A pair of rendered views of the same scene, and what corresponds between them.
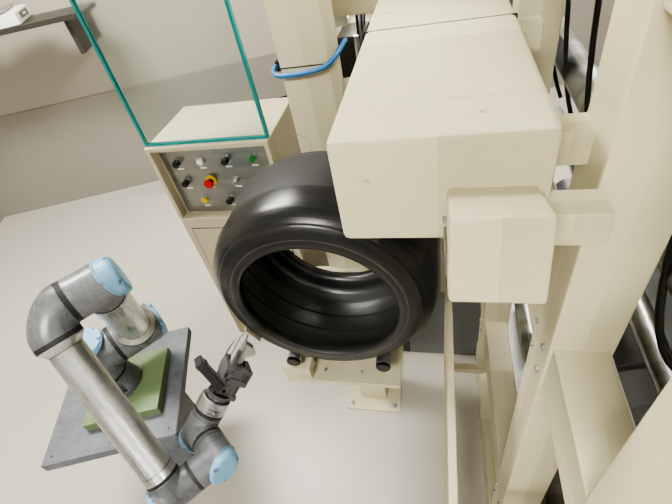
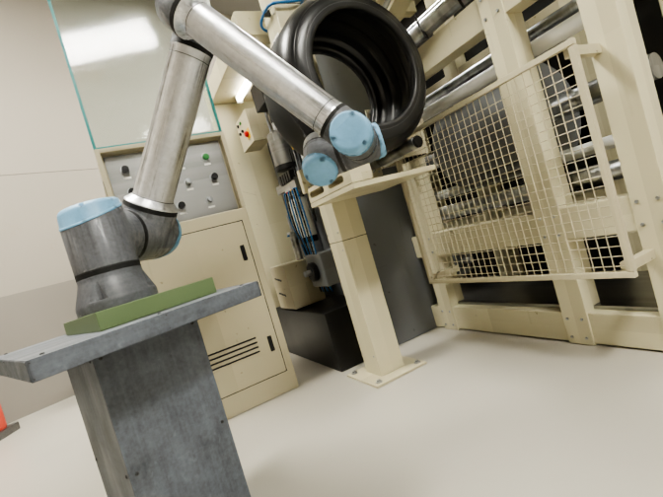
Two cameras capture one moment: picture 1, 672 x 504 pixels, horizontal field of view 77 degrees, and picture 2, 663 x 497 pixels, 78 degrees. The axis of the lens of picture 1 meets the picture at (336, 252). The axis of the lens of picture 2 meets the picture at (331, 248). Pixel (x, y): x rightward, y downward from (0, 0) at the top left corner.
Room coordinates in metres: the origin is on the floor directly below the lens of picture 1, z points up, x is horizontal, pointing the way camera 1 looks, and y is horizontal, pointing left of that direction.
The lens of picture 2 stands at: (-0.09, 1.31, 0.66)
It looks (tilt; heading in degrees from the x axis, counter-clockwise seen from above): 2 degrees down; 315
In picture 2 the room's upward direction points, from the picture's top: 16 degrees counter-clockwise
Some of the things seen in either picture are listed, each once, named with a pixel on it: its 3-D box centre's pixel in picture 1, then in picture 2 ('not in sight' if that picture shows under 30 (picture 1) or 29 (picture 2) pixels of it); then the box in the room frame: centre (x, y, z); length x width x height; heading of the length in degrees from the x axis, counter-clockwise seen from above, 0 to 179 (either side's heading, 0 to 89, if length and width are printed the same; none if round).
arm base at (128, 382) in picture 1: (111, 377); (113, 287); (1.04, 0.97, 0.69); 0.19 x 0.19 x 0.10
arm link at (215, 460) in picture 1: (213, 457); (359, 146); (0.56, 0.46, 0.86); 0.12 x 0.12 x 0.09; 32
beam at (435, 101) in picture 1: (436, 85); not in sight; (0.69, -0.23, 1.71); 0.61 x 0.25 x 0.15; 161
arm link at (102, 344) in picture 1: (94, 355); (100, 235); (1.05, 0.96, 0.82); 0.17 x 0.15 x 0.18; 122
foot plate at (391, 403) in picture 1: (375, 384); (385, 368); (1.15, -0.05, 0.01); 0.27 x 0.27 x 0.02; 71
